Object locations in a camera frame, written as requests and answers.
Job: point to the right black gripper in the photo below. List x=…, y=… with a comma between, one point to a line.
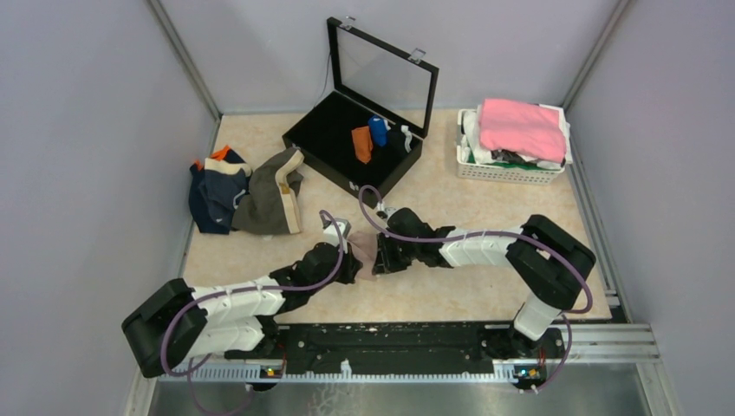
x=385, y=263

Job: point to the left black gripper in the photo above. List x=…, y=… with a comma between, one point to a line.
x=351, y=266

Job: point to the pink underwear cream waistband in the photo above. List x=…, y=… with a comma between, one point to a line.
x=365, y=250

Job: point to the olive beige underwear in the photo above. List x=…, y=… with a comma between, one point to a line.
x=271, y=206

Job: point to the orange underwear white waistband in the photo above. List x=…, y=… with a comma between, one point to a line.
x=363, y=144

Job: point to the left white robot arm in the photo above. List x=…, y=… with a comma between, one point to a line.
x=179, y=322

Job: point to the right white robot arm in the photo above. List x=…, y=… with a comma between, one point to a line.
x=553, y=264

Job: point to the black white rolled underwear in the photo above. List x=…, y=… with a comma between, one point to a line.
x=399, y=137

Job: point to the blue rolled underwear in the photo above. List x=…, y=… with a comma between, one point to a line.
x=378, y=128

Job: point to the black box glass lid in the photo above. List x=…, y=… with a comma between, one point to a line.
x=369, y=76

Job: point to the white plastic basket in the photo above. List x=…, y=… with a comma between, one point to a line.
x=467, y=168

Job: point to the navy blue clothes pile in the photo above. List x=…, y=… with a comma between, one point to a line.
x=218, y=184

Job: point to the white clothes in basket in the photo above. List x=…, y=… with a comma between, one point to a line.
x=484, y=156

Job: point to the pink folded cloth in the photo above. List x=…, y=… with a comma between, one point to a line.
x=523, y=128

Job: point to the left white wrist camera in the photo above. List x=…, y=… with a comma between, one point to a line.
x=335, y=232

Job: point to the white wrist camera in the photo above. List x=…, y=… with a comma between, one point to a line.
x=335, y=232
x=385, y=213

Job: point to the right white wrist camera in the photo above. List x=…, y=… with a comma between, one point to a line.
x=385, y=213

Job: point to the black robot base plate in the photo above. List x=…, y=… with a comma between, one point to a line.
x=397, y=348

